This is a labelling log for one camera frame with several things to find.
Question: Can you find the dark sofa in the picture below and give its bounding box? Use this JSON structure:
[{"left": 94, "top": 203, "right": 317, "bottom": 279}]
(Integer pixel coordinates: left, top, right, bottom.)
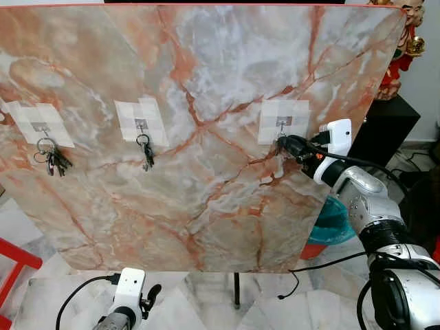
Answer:
[{"left": 395, "top": 165, "right": 440, "bottom": 259}]

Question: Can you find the black side cabinet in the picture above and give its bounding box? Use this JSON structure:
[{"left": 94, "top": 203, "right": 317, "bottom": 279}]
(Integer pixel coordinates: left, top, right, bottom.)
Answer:
[{"left": 347, "top": 93, "right": 421, "bottom": 169}]

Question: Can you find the large key bunch on ring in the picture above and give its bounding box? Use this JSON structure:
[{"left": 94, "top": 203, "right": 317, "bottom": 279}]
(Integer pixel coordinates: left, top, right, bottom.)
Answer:
[{"left": 33, "top": 137, "right": 74, "bottom": 177}]

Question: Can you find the steel adhesive hook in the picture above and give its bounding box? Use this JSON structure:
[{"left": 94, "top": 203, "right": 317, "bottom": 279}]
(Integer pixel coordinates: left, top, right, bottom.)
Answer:
[
  {"left": 5, "top": 102, "right": 67, "bottom": 147},
  {"left": 113, "top": 97, "right": 169, "bottom": 147},
  {"left": 258, "top": 99, "right": 311, "bottom": 146}
]

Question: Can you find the small black key bunch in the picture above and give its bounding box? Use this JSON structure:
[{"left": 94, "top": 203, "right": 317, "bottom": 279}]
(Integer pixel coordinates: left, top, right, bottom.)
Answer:
[{"left": 135, "top": 134, "right": 156, "bottom": 172}]

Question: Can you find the red plastic stool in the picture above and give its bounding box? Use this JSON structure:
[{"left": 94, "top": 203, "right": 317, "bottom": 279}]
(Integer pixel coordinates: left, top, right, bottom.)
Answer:
[{"left": 0, "top": 236, "right": 44, "bottom": 329}]

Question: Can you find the teal plastic bucket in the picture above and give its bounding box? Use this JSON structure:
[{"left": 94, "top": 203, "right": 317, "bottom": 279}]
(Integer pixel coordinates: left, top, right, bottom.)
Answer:
[{"left": 306, "top": 196, "right": 358, "bottom": 247}]

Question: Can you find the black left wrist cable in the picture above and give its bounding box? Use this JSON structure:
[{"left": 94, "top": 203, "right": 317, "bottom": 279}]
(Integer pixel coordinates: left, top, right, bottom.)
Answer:
[{"left": 55, "top": 274, "right": 122, "bottom": 330}]

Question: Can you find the marble-pattern table top red edge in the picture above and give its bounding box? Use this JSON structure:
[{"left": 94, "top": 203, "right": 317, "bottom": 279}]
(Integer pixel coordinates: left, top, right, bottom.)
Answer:
[{"left": 0, "top": 3, "right": 408, "bottom": 274}]

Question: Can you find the red laughing buddha statue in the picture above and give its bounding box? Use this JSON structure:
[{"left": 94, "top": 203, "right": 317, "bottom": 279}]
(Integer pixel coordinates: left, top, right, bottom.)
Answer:
[{"left": 375, "top": 0, "right": 427, "bottom": 102}]

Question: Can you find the thin black dangling cable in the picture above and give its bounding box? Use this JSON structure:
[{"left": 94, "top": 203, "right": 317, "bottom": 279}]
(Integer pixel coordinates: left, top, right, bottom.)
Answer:
[{"left": 278, "top": 249, "right": 377, "bottom": 300}]

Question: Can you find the black metal table leg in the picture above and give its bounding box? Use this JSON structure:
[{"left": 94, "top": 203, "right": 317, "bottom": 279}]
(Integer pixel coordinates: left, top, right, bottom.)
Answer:
[{"left": 233, "top": 272, "right": 241, "bottom": 309}]

